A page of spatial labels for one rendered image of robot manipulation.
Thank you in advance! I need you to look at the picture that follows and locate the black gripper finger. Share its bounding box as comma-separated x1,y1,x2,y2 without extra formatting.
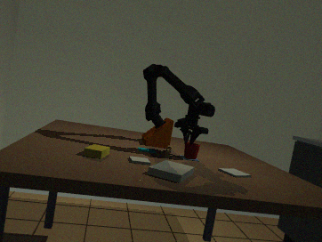
189,132,201,145
180,129,191,143

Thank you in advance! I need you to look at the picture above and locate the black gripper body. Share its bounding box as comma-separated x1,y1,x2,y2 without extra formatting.
174,113,208,134

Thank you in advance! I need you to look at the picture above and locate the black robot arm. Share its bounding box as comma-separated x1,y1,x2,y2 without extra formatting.
143,64,215,128

